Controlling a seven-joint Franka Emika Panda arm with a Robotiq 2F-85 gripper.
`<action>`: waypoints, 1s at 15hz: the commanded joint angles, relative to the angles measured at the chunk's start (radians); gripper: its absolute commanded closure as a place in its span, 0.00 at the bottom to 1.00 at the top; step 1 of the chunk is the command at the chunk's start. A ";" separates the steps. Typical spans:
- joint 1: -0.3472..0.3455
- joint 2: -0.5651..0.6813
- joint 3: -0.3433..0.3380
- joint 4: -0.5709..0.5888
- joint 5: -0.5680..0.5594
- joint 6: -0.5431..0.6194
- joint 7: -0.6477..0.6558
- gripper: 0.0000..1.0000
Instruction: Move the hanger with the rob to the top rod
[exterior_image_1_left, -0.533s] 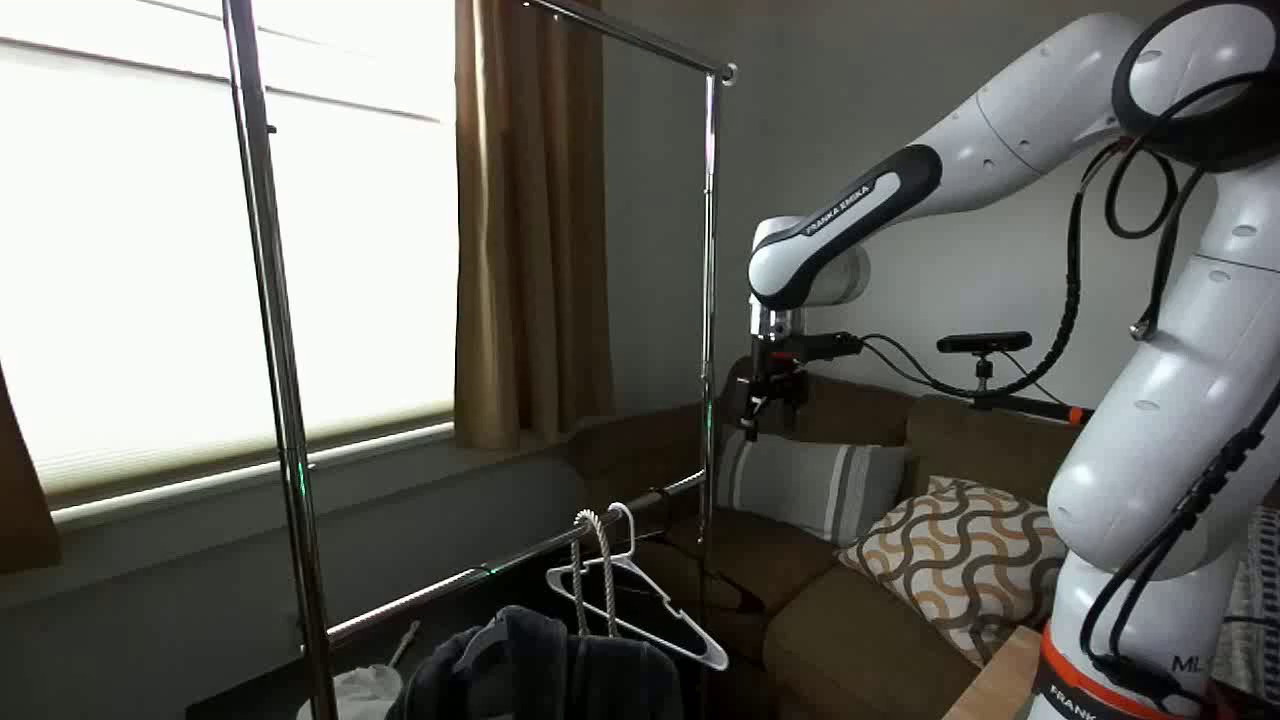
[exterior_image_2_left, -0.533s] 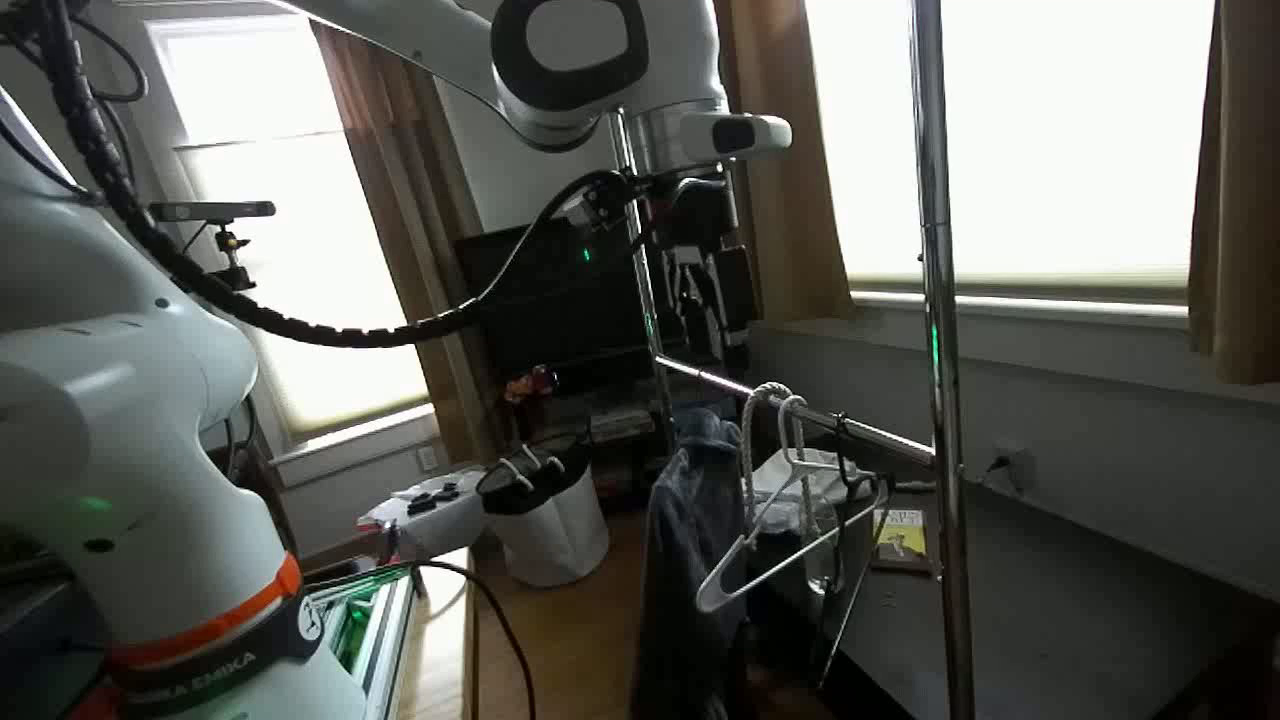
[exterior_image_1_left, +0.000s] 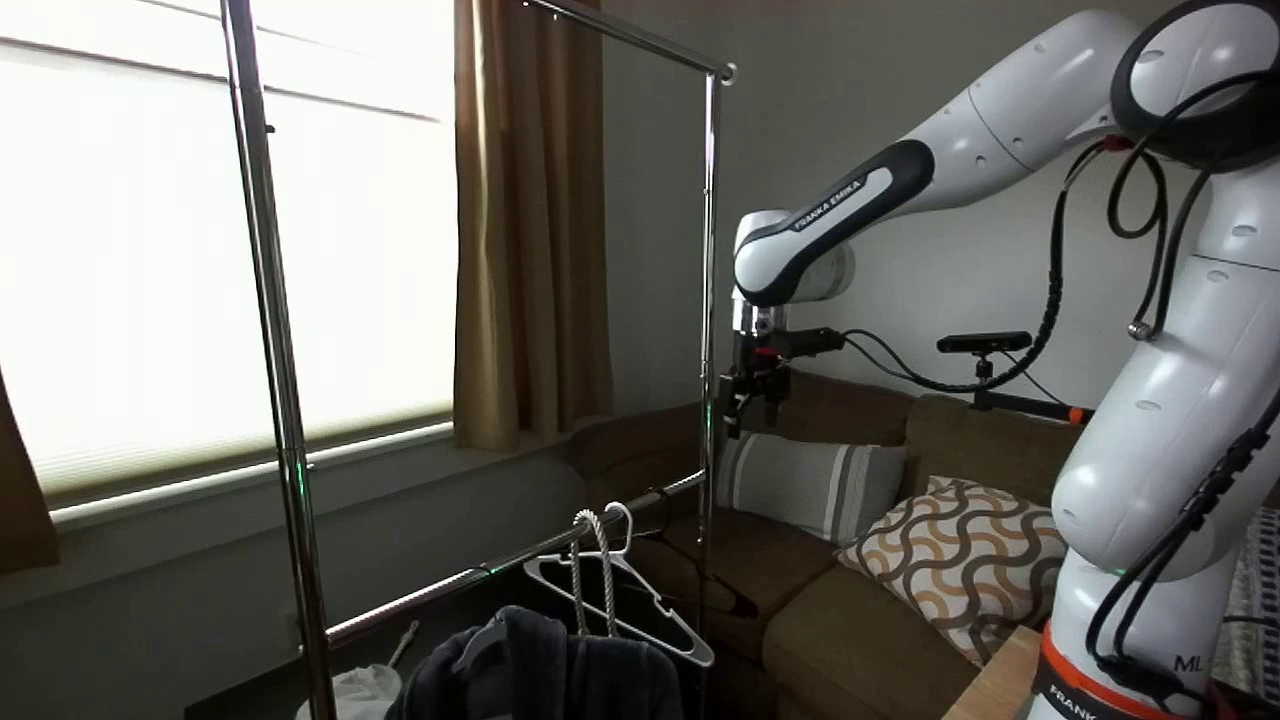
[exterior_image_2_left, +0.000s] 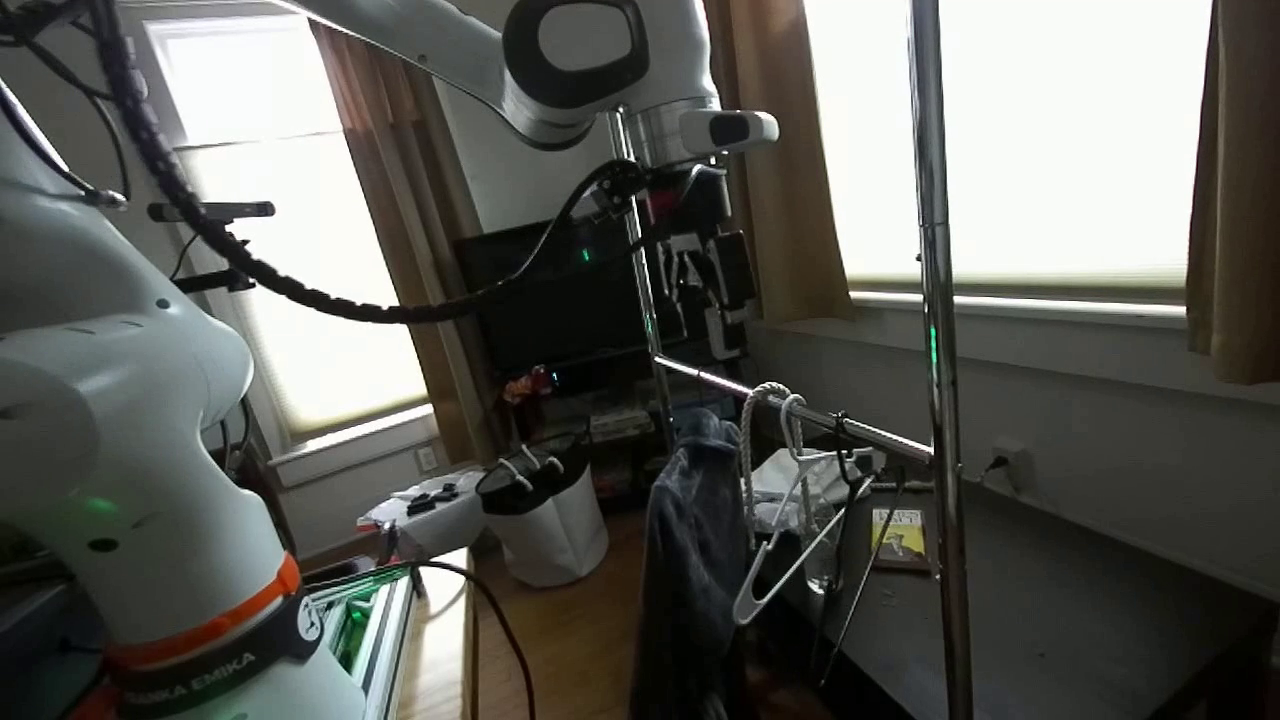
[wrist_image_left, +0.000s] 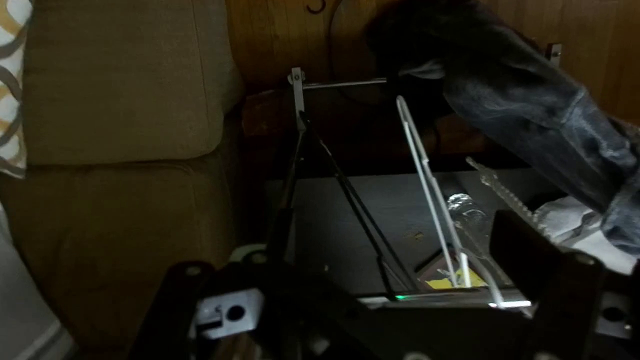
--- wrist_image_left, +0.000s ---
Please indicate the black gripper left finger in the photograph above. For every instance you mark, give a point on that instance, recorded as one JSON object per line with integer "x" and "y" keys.
{"x": 176, "y": 301}

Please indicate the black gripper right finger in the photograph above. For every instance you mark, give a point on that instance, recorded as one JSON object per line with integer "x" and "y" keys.
{"x": 560, "y": 292}

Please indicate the dark grey robe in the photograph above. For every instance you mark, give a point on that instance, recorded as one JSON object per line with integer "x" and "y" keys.
{"x": 533, "y": 101}

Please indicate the chrome horizontal rack rod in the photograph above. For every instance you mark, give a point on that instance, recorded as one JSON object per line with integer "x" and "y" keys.
{"x": 452, "y": 301}

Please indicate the clear plastic clip hanger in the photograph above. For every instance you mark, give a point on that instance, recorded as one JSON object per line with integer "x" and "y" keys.
{"x": 501, "y": 187}

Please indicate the tan sofa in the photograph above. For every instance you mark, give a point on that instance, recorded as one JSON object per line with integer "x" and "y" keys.
{"x": 126, "y": 132}

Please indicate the thin chrome rack pole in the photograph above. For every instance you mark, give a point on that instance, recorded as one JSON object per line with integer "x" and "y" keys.
{"x": 293, "y": 153}

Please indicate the black desk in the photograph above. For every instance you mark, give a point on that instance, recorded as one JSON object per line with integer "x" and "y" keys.
{"x": 372, "y": 220}

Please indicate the chrome rack base bar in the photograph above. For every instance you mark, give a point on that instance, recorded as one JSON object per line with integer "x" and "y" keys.
{"x": 341, "y": 85}

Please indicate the white patterned pillow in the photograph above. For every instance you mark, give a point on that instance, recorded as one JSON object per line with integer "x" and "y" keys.
{"x": 11, "y": 80}

